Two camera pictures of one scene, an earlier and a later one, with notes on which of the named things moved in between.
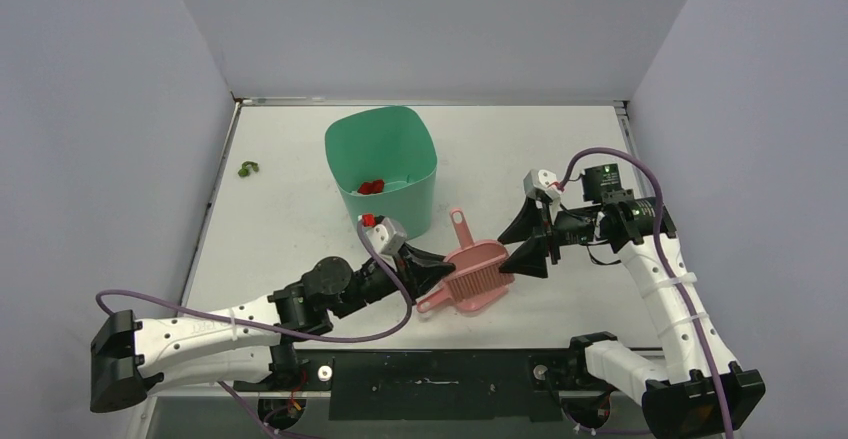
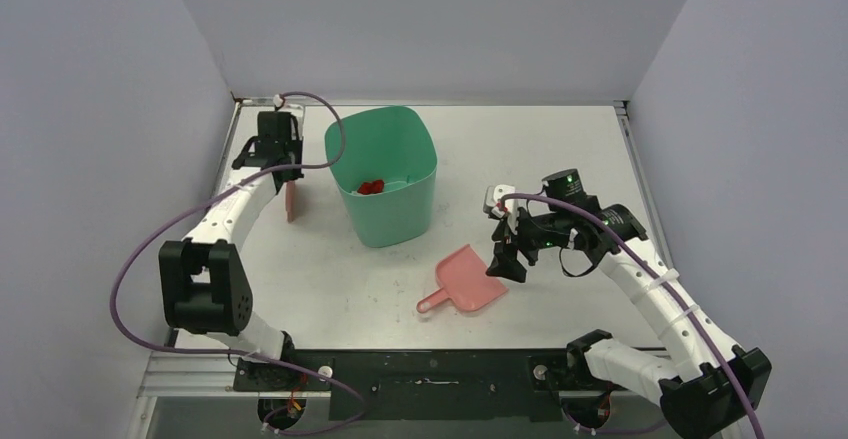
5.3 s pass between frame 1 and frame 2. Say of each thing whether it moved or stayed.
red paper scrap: stayed
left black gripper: moved
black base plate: stayed
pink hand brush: moved
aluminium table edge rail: stayed
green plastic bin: stayed
